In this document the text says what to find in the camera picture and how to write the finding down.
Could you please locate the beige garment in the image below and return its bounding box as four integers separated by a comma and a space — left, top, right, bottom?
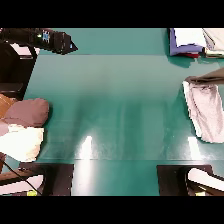
202, 28, 224, 52

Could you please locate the white garment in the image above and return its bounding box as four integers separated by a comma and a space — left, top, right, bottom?
173, 28, 207, 48

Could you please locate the white T-shirt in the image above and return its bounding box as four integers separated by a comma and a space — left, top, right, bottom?
182, 80, 224, 145

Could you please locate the cream garment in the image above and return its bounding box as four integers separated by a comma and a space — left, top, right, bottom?
0, 123, 45, 164

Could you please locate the brown garment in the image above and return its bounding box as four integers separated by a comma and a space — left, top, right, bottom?
2, 97, 51, 129

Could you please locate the red garment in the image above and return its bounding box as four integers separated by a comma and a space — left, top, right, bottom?
181, 51, 201, 60

